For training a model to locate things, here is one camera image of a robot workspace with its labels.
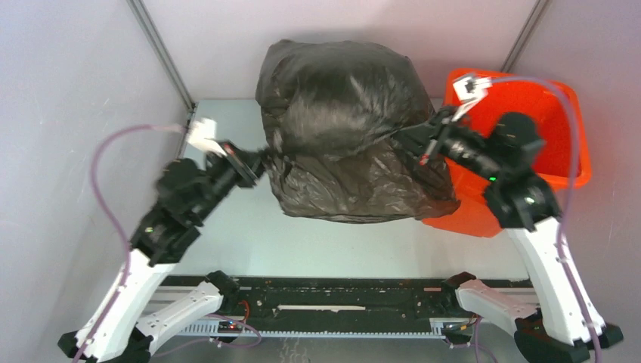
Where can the orange plastic trash bin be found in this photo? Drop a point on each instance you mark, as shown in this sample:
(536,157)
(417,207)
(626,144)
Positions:
(473,218)

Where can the black plastic trash bag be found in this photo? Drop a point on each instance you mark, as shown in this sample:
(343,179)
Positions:
(329,111)

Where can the grey cable duct strip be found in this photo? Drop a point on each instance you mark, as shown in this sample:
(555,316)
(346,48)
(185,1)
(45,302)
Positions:
(204,328)

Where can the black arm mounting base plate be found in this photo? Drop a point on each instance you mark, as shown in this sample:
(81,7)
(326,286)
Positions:
(362,305)

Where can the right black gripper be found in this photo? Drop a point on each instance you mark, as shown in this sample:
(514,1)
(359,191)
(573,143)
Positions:
(422,140)

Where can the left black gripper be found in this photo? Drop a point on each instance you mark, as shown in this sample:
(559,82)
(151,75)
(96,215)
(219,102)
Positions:
(249,164)

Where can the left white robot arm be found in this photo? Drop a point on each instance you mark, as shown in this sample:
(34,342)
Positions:
(187,194)

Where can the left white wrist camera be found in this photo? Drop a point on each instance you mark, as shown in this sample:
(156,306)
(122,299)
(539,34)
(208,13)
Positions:
(202,136)

